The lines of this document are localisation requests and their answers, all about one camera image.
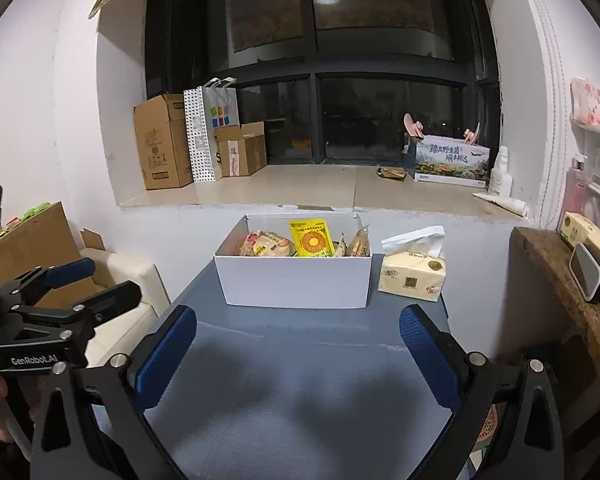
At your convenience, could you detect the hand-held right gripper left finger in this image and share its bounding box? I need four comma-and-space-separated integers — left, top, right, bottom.
30, 305, 198, 480

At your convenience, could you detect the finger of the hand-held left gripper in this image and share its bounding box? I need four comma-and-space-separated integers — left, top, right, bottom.
0, 257, 97, 307
10, 280, 144, 337

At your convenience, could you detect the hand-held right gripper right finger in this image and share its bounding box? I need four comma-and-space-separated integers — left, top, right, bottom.
399, 304, 566, 480

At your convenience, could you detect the round rice cracker packet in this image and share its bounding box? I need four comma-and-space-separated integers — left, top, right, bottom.
347, 226, 371, 259

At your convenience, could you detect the clear bun packet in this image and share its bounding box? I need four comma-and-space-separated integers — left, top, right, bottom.
237, 230, 297, 259

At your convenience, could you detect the white cardboard box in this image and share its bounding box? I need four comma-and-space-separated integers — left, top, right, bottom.
213, 212, 372, 310

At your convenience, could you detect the yellow sunflower print packet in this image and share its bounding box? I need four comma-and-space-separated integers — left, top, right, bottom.
290, 218, 332, 260

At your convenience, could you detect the white sofa chair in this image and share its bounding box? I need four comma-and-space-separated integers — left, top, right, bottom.
79, 247, 172, 378

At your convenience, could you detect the open brown cardboard box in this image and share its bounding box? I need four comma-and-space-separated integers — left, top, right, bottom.
0, 201, 107, 307

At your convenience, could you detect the yellow tissue pack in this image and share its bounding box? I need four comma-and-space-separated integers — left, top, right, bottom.
377, 225, 449, 304

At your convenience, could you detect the blue table cover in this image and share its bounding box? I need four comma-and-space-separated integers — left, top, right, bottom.
92, 255, 486, 480

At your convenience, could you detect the large brown cardboard box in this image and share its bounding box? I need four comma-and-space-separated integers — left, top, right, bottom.
133, 94, 195, 191

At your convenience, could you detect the white tube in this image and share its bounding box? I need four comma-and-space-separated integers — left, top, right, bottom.
472, 192, 529, 219

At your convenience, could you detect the polka dot paper bag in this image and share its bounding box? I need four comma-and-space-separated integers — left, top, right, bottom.
183, 77, 240, 183

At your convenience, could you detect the landscape print box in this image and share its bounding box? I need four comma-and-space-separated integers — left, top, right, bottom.
414, 135, 491, 187

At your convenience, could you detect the white plastic bottle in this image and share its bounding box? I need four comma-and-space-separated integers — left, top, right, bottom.
488, 146, 512, 197

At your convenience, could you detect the small brown cardboard box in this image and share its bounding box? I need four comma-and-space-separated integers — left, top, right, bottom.
214, 121, 269, 178

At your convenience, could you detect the cream tissue box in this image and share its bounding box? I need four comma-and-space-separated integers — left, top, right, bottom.
560, 211, 600, 262

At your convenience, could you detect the pink bottle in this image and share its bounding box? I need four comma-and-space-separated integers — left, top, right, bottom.
565, 155, 589, 217

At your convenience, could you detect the floral pink cloth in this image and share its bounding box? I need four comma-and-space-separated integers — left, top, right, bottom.
570, 77, 600, 129

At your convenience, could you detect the dark window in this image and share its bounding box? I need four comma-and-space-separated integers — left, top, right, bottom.
144, 0, 502, 167

